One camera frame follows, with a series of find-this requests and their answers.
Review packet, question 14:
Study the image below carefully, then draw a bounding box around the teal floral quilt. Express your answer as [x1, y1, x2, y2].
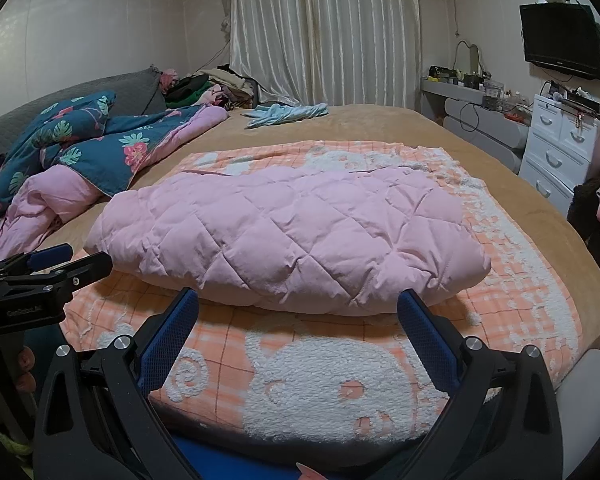
[0, 104, 229, 267]

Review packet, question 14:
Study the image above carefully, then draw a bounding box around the black cable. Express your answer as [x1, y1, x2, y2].
[458, 101, 482, 134]

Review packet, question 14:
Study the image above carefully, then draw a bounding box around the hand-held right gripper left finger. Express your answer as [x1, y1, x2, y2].
[32, 287, 201, 480]

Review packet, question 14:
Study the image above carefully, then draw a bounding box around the teal floral pillow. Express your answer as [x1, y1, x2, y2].
[2, 91, 117, 162]

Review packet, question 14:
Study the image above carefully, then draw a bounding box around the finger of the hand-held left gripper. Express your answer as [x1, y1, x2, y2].
[0, 243, 74, 281]
[47, 251, 114, 295]

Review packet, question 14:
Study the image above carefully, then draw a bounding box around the light blue garment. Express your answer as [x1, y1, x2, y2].
[240, 103, 330, 129]

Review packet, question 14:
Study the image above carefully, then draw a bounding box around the white chest of drawers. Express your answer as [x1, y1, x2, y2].
[519, 93, 600, 204]

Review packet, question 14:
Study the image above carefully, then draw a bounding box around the grey headboard cushion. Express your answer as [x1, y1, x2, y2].
[0, 65, 168, 147]

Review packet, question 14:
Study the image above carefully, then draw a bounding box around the pink quilted jacket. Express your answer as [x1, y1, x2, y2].
[84, 166, 492, 317]

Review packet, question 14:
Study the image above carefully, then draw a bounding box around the small table mirror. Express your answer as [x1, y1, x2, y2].
[453, 40, 484, 79]

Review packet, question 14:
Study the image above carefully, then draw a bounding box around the pile of mixed clothes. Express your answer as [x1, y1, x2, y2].
[160, 64, 257, 111]

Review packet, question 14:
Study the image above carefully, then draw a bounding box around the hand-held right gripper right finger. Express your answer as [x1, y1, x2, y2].
[396, 288, 564, 480]

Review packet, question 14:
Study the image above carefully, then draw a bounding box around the grey dressing shelf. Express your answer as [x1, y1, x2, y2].
[422, 80, 532, 173]

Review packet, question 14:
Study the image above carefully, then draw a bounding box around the dark clothes heap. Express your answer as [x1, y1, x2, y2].
[566, 180, 600, 267]

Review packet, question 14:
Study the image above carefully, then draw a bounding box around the black set-top box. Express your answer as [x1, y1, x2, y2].
[550, 87, 600, 122]

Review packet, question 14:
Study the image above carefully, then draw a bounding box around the orange checked blanket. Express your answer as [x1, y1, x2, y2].
[60, 140, 582, 442]

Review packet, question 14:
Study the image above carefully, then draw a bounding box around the clutter of small bottles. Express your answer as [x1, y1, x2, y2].
[427, 65, 533, 122]

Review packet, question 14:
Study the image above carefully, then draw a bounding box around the black wall television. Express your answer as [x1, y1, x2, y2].
[519, 3, 600, 81]

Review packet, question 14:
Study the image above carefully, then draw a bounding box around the person's left hand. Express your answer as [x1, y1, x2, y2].
[18, 346, 38, 394]

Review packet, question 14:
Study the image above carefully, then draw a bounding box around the white striped curtain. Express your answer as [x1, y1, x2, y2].
[228, 0, 424, 109]

